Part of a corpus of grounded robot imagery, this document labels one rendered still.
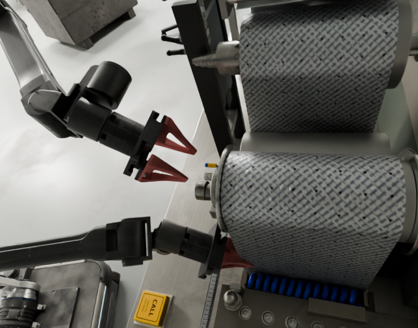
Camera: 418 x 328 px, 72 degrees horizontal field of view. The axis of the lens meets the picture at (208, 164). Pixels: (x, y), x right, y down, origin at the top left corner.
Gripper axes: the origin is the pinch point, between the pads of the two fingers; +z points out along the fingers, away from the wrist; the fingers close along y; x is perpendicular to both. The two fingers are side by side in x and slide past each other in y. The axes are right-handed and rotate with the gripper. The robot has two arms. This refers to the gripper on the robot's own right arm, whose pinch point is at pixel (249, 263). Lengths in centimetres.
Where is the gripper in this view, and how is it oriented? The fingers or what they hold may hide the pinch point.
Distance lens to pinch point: 62.8
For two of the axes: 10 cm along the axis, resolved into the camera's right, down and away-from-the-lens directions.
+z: 9.3, 3.5, 1.0
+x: 2.7, -5.1, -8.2
